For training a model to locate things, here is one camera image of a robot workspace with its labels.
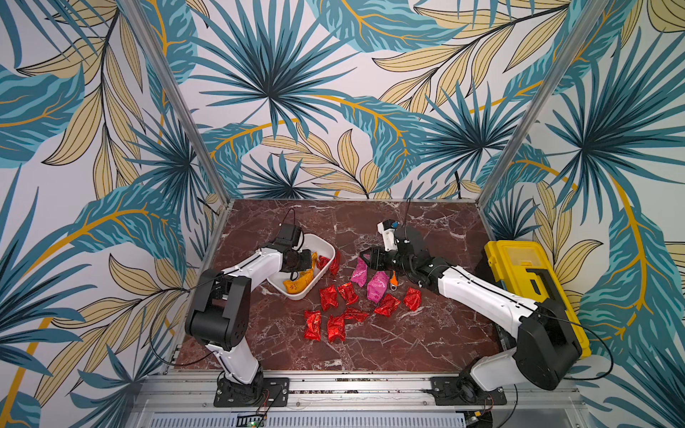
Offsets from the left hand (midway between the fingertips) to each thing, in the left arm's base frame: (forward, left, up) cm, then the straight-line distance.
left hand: (306, 264), depth 94 cm
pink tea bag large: (-6, -25, -2) cm, 26 cm away
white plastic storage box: (+7, -5, -1) cm, 9 cm away
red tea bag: (-20, -4, -2) cm, 21 cm away
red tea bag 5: (-9, -15, -2) cm, 18 cm away
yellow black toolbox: (-7, -68, +13) cm, 70 cm away
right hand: (-3, -20, +13) cm, 24 cm away
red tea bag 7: (-11, -36, -1) cm, 38 cm away
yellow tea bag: (-5, 0, +1) cm, 6 cm away
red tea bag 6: (-14, -28, 0) cm, 31 cm away
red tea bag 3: (-16, -16, -3) cm, 23 cm away
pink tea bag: (-3, -19, 0) cm, 19 cm away
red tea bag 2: (-21, -11, -1) cm, 24 cm away
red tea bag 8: (+1, -10, -1) cm, 10 cm away
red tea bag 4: (-11, -8, -2) cm, 14 cm away
